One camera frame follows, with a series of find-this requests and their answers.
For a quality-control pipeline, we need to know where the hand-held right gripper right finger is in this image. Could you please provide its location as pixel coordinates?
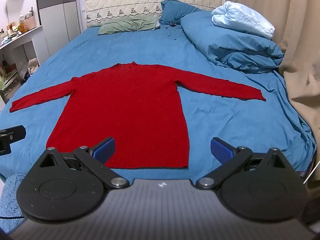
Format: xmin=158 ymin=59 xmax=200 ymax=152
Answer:
xmin=195 ymin=137 xmax=288 ymax=190

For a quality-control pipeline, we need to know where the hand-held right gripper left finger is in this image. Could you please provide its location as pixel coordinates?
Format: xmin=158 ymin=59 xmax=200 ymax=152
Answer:
xmin=37 ymin=137 xmax=130 ymax=189

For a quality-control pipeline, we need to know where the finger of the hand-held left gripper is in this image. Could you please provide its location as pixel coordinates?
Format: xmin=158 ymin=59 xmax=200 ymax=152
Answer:
xmin=0 ymin=125 xmax=27 ymax=156

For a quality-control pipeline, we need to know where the red knit sweater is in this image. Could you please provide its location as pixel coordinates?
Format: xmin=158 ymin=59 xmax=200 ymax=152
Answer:
xmin=9 ymin=61 xmax=267 ymax=170

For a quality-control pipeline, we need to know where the blue fluffy rug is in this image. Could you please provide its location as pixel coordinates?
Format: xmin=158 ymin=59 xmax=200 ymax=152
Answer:
xmin=0 ymin=174 xmax=28 ymax=228

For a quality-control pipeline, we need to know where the white bag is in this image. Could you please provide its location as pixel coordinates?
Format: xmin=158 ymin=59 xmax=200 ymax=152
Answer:
xmin=26 ymin=58 xmax=40 ymax=75

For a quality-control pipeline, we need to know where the white desk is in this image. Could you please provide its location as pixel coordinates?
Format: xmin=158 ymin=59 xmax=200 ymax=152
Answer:
xmin=0 ymin=24 xmax=50 ymax=104

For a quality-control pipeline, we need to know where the long blue bolster pillow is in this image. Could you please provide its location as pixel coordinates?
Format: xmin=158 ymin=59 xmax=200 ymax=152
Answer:
xmin=180 ymin=10 xmax=285 ymax=75

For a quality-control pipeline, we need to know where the wicker basket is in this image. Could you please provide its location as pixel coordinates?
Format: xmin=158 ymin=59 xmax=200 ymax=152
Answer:
xmin=23 ymin=15 xmax=37 ymax=30

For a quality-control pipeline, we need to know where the white and grey wardrobe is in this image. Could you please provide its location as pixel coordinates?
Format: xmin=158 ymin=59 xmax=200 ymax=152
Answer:
xmin=35 ymin=0 xmax=82 ymax=61

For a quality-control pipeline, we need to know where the green pillow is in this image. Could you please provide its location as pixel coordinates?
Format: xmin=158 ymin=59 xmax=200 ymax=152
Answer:
xmin=98 ymin=14 xmax=161 ymax=36

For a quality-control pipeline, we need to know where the light blue blanket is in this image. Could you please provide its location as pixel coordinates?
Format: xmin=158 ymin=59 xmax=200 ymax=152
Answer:
xmin=211 ymin=1 xmax=276 ymax=40

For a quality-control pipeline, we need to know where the dark blue pillow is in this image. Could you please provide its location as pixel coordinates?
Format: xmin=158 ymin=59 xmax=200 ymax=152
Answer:
xmin=159 ymin=0 xmax=203 ymax=26

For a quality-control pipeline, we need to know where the beige curtain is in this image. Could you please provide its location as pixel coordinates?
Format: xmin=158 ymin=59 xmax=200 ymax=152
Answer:
xmin=225 ymin=0 xmax=320 ymax=143

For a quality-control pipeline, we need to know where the white cable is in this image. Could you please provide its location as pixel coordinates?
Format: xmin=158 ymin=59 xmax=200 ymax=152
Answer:
xmin=303 ymin=158 xmax=320 ymax=184

